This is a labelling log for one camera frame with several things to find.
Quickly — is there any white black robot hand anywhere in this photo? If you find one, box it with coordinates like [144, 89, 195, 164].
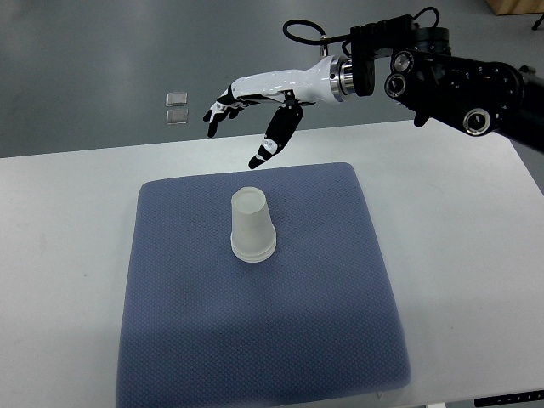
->
[203, 56, 354, 169]

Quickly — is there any white paper cup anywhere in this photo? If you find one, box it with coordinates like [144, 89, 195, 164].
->
[231, 241, 277, 264]
[230, 187, 276, 252]

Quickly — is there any upper metal floor plate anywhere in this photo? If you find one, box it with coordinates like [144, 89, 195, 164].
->
[165, 91, 188, 106]

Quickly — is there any white paper cup on mat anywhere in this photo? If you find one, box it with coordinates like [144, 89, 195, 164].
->
[231, 241, 277, 264]

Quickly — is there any wooden furniture corner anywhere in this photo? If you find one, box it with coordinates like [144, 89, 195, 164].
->
[485, 0, 544, 16]

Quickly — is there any black tripod leg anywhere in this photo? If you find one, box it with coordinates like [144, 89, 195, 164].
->
[531, 14, 544, 31]

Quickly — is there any blue mesh cushion mat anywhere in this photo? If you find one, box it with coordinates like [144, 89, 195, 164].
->
[116, 162, 411, 407]

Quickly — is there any black table control panel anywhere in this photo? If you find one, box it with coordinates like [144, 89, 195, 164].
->
[473, 390, 544, 407]

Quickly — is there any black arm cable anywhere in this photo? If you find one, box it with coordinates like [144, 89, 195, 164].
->
[282, 6, 441, 59]

